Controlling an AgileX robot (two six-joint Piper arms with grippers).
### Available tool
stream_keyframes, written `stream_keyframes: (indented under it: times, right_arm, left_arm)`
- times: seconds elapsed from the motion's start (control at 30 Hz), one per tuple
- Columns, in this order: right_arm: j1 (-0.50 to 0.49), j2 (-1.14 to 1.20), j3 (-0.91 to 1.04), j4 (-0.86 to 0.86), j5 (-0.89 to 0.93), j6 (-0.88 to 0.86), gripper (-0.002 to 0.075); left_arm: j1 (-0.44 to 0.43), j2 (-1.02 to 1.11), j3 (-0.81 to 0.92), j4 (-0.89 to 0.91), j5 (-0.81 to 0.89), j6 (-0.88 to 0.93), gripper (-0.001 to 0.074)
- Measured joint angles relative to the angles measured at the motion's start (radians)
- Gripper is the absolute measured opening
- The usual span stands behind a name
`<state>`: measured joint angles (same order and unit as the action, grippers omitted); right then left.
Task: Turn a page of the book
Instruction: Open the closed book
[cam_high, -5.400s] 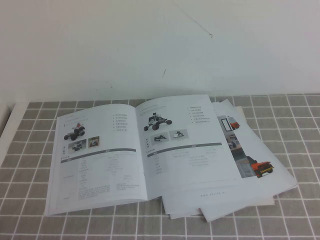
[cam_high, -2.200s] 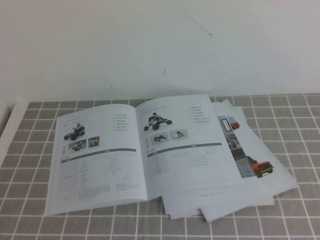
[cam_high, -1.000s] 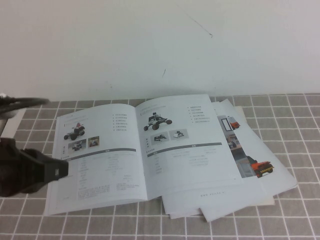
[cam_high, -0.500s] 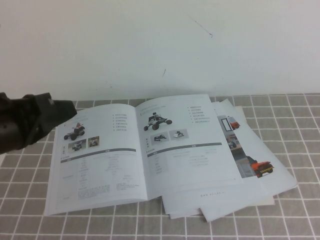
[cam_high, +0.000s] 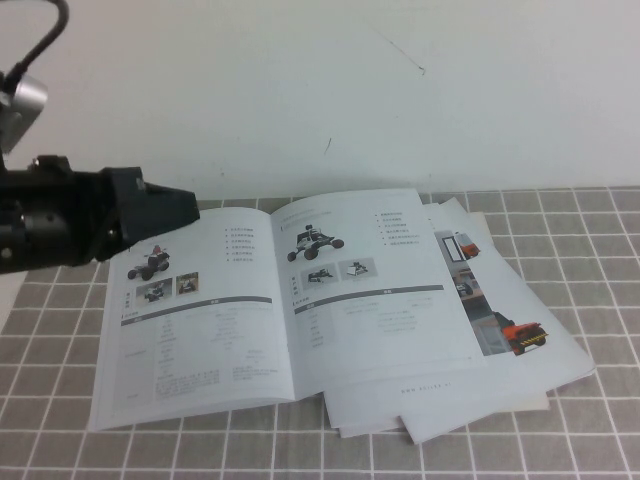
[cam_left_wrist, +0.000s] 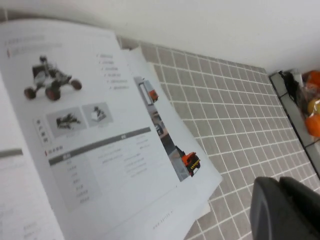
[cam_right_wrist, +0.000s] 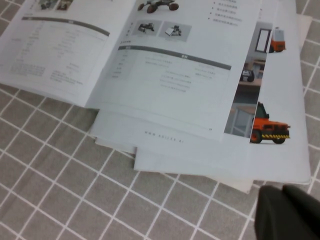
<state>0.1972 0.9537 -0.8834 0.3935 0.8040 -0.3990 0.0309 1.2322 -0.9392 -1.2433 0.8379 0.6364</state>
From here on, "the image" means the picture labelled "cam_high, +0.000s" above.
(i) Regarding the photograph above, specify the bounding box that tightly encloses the product catalogue book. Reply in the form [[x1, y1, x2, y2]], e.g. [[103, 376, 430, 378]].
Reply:
[[89, 188, 490, 434]]

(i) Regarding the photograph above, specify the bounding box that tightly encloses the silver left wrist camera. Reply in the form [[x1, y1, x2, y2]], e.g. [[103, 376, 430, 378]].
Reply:
[[0, 72, 50, 154]]

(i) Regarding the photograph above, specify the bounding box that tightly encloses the plain white paper sheet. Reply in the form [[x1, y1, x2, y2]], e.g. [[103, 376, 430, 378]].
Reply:
[[399, 394, 549, 447], [335, 417, 405, 441]]

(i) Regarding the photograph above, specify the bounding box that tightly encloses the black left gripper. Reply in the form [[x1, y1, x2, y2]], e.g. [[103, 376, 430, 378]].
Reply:
[[19, 157, 201, 271]]

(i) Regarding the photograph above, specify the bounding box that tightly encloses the brochure with orange vehicle print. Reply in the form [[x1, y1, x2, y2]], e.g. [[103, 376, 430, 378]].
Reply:
[[322, 197, 597, 441]]

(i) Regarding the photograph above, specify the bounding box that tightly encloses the grey checkered tablecloth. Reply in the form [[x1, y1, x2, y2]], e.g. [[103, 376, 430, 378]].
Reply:
[[0, 185, 640, 480]]

